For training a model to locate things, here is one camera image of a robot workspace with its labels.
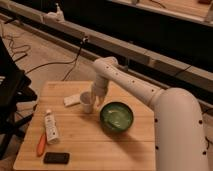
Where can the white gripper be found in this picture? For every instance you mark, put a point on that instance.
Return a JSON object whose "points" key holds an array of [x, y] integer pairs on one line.
{"points": [[99, 88]]}

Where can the white ceramic cup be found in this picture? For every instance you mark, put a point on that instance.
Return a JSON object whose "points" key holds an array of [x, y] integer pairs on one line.
{"points": [[86, 102]]}

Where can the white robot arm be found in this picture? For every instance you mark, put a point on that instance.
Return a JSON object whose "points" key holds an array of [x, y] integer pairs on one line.
{"points": [[179, 131]]}

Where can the green ceramic bowl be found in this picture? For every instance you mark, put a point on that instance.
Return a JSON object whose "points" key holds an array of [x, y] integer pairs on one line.
{"points": [[116, 117]]}

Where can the white tube with cap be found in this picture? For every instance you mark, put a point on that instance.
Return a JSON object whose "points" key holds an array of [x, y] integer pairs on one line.
{"points": [[51, 128]]}

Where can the black smartphone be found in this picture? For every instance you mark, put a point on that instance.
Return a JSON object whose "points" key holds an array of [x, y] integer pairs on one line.
{"points": [[56, 158]]}

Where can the orange carrot toy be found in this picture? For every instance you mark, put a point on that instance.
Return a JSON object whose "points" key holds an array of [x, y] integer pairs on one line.
{"points": [[41, 145]]}

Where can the black chair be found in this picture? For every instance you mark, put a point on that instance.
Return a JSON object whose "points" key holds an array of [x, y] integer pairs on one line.
{"points": [[14, 88]]}

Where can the white device on ledge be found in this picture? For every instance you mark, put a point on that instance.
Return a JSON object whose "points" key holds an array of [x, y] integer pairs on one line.
{"points": [[57, 16]]}

